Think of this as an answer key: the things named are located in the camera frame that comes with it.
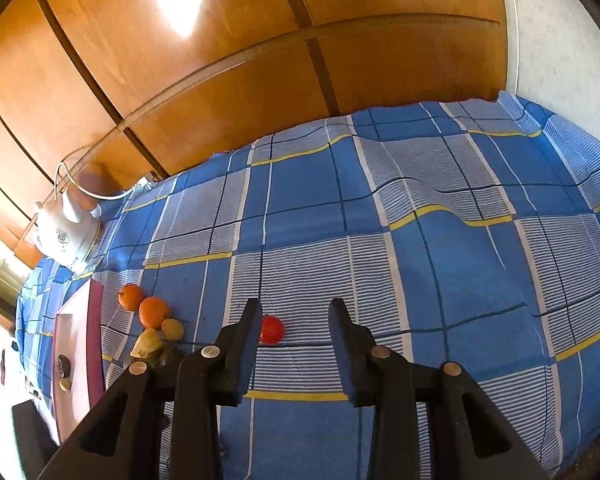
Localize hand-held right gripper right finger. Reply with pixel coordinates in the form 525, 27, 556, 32
328, 298, 551, 480

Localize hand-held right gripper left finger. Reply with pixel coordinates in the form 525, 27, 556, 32
35, 298, 264, 480

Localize red tomato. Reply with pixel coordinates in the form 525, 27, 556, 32
259, 314, 285, 345

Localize yellow-green lemon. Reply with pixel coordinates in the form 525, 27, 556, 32
160, 318, 185, 342

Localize yellow pear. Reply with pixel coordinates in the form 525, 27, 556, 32
130, 328, 164, 359

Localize orange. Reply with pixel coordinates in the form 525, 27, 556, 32
138, 296, 171, 329
118, 283, 145, 311

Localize pink tray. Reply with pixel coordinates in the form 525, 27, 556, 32
50, 280, 106, 446

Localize dark brown rotten fruit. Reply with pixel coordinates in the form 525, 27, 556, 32
150, 345, 183, 368

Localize blue plaid blanket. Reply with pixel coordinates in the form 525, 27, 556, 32
15, 90, 600, 480

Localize white electric kettle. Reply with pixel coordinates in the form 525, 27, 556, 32
32, 187, 103, 273

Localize dark furniture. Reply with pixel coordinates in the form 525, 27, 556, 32
11, 400, 59, 480

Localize wooden wardrobe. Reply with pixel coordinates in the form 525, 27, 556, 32
0, 0, 511, 271

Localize white power cable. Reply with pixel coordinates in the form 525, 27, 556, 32
54, 144, 153, 201

